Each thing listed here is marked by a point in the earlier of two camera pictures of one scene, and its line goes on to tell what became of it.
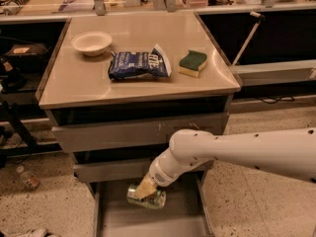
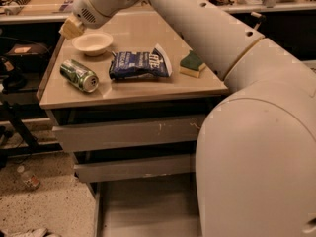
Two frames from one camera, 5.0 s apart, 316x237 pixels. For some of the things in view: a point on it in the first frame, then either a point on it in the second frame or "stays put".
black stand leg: (32, 145) stays put
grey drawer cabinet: (119, 88) stays put
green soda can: (152, 200) → (79, 76)
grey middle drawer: (124, 168) stays put
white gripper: (157, 175) → (86, 10)
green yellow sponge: (193, 63) stays put
